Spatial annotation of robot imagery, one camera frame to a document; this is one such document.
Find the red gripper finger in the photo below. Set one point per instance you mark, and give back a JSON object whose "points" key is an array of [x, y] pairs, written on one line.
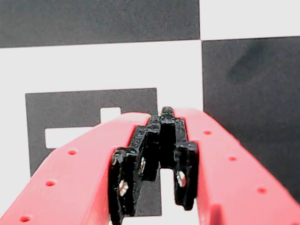
{"points": [[70, 178], [234, 187]]}

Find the black white marker checkerboard mat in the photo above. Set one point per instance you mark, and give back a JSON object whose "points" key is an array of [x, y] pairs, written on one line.
{"points": [[93, 23]]}

